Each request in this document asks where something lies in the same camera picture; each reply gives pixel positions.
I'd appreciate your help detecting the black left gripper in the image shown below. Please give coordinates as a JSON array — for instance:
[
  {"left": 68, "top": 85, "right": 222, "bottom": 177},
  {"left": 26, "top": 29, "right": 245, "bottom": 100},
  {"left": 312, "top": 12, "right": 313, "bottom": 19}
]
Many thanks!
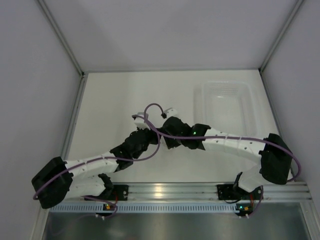
[{"left": 133, "top": 122, "right": 163, "bottom": 159}]

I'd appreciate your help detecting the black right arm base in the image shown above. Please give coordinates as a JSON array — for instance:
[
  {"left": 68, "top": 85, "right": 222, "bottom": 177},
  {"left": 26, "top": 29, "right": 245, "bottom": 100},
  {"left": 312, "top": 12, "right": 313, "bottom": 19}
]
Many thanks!
[{"left": 216, "top": 172, "right": 262, "bottom": 204}]

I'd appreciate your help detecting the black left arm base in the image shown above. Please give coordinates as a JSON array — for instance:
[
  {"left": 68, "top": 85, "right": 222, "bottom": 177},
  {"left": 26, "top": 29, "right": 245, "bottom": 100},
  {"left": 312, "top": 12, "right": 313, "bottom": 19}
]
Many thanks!
[{"left": 84, "top": 173, "right": 129, "bottom": 201}]

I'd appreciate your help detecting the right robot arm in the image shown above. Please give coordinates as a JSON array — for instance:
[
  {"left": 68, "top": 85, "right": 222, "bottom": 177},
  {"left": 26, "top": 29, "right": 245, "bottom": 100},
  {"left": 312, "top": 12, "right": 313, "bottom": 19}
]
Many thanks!
[{"left": 159, "top": 116, "right": 292, "bottom": 199}]

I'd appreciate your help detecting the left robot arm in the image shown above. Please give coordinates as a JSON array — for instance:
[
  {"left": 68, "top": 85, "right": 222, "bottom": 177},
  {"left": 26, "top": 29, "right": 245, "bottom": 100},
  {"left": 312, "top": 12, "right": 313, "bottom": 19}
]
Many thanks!
[{"left": 31, "top": 128, "right": 160, "bottom": 209}]

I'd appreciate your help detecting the white perforated plastic basket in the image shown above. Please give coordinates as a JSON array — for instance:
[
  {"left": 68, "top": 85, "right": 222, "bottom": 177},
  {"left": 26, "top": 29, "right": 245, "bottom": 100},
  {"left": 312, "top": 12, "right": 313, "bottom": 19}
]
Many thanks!
[{"left": 194, "top": 80, "right": 261, "bottom": 137}]

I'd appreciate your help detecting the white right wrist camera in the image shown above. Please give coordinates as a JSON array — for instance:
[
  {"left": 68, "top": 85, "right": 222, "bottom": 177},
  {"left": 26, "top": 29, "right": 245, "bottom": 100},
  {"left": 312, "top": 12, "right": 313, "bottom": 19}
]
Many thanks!
[{"left": 161, "top": 107, "right": 178, "bottom": 119}]

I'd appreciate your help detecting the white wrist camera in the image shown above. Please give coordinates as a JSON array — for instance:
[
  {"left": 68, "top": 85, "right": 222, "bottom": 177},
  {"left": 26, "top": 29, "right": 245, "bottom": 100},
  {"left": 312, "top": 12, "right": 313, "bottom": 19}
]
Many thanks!
[
  {"left": 131, "top": 112, "right": 149, "bottom": 130},
  {"left": 161, "top": 107, "right": 178, "bottom": 119}
]

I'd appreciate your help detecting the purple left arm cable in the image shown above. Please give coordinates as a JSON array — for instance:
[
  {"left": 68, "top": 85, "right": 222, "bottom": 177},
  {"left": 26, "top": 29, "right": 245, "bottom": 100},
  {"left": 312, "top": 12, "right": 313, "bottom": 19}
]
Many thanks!
[{"left": 32, "top": 114, "right": 162, "bottom": 201}]

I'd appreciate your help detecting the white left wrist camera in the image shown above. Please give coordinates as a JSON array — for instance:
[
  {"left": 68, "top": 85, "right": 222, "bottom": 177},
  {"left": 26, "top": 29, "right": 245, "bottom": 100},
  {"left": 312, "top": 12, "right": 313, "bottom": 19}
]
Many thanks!
[{"left": 131, "top": 112, "right": 149, "bottom": 130}]

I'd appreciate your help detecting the aluminium mounting rail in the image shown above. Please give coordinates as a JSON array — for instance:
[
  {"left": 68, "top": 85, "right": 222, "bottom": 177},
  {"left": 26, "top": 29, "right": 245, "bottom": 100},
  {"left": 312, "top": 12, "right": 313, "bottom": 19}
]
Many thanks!
[{"left": 62, "top": 181, "right": 312, "bottom": 201}]

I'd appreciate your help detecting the aluminium frame post left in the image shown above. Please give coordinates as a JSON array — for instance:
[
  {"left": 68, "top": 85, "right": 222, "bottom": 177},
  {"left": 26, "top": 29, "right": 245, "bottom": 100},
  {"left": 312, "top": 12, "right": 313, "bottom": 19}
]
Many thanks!
[{"left": 37, "top": 0, "right": 85, "bottom": 76}]

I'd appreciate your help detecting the aluminium frame post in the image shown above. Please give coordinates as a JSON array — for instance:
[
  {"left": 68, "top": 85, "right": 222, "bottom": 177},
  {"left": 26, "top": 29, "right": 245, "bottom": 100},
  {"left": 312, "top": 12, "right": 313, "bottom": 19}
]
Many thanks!
[
  {"left": 37, "top": 0, "right": 85, "bottom": 76},
  {"left": 259, "top": 0, "right": 306, "bottom": 72}
]

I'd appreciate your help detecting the white slotted cable duct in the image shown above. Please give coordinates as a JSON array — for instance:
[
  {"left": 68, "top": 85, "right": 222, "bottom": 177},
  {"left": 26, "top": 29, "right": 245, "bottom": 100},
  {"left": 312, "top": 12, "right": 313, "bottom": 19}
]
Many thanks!
[{"left": 49, "top": 201, "right": 244, "bottom": 214}]

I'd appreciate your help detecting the aluminium frame post right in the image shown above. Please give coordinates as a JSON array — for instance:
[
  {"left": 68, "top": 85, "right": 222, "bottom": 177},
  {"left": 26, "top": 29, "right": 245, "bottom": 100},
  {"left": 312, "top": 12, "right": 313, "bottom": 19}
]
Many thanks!
[{"left": 259, "top": 0, "right": 306, "bottom": 72}]

